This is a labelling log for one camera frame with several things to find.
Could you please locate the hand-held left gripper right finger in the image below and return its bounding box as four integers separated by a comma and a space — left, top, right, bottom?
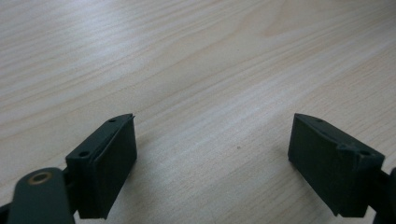
287, 112, 387, 218

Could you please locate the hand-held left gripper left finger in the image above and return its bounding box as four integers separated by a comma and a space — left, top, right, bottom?
64, 113, 138, 220

